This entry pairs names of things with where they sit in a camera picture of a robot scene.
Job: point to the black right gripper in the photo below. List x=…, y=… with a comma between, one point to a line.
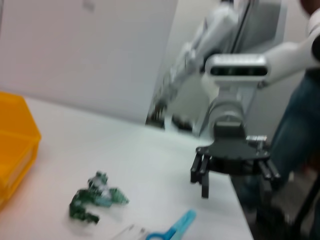
x=232, y=152

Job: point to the green plastic wrapper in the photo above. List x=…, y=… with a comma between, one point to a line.
x=100, y=193

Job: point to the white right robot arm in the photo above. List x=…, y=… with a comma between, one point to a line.
x=287, y=55

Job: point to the person in blue jeans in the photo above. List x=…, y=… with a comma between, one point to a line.
x=300, y=112

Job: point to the grey white background machine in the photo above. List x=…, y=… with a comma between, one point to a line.
x=215, y=27

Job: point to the yellow plastic storage bin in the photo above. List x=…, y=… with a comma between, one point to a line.
x=15, y=140

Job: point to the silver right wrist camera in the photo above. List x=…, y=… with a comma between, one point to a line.
x=237, y=67

